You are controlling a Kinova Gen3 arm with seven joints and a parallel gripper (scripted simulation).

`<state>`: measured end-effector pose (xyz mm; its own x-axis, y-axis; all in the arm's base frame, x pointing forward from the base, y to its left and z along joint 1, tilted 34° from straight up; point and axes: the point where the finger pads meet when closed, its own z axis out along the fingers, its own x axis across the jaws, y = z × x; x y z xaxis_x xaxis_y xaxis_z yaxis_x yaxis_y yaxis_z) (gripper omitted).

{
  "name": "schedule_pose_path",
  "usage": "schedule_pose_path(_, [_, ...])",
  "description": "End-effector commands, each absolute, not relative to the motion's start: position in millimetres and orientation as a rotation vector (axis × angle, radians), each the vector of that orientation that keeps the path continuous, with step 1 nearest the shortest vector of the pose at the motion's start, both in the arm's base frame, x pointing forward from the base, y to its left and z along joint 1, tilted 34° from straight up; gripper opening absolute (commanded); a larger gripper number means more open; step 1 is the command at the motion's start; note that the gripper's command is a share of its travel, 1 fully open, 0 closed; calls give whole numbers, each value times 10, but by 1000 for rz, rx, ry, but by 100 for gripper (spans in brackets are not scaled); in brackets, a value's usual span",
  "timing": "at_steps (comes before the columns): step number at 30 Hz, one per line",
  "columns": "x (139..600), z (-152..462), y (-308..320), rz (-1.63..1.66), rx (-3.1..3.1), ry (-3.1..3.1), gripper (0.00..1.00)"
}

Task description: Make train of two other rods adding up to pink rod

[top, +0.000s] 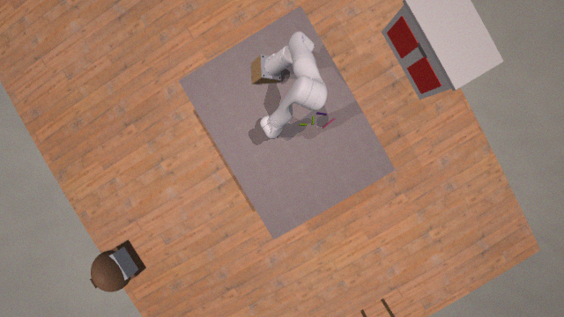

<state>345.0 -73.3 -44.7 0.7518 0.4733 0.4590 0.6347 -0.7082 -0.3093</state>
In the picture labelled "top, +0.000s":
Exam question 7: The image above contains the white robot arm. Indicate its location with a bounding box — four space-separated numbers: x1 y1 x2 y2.
260 32 327 139

